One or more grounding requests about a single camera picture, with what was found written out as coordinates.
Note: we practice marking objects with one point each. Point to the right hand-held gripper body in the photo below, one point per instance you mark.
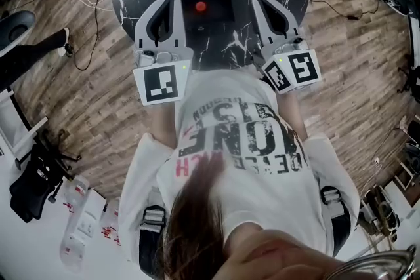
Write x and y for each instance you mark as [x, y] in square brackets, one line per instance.
[303, 69]

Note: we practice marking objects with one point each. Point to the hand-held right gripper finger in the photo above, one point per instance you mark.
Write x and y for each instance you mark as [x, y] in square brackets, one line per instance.
[260, 26]
[287, 21]

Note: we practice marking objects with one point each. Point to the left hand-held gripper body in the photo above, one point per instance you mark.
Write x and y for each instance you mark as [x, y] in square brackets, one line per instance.
[162, 83]

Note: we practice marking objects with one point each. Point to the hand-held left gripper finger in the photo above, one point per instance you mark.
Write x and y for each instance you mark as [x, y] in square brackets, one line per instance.
[178, 26]
[142, 26]

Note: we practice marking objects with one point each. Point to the small orange-red ball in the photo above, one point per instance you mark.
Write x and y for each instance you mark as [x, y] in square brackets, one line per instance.
[200, 6]

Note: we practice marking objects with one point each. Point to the person's right forearm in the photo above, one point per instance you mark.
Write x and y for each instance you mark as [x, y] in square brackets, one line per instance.
[293, 114]

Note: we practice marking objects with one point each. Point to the person's left forearm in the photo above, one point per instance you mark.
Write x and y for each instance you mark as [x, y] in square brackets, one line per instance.
[164, 124]

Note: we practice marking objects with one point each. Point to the black office chair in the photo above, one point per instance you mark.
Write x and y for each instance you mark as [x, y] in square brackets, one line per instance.
[411, 80]
[33, 183]

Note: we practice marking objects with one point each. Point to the grey office chair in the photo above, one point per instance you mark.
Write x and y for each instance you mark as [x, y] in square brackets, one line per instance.
[16, 29]

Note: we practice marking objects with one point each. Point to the clear plastic bottle red label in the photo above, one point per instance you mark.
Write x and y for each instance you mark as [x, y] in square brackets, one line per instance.
[77, 188]
[72, 252]
[111, 213]

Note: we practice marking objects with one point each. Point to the white printed T-shirt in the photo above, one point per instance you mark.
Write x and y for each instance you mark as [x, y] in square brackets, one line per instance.
[262, 203]

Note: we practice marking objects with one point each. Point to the pile of red tags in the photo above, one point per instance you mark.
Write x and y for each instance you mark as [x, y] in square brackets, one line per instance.
[110, 234]

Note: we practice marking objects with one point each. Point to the person's face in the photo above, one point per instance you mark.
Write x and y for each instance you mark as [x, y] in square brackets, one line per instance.
[279, 255]

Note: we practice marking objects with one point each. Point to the white desk frame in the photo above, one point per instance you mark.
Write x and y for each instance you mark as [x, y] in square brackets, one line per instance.
[19, 131]

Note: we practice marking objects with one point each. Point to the silver glasses frame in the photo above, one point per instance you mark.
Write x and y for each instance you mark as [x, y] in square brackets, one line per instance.
[377, 264]

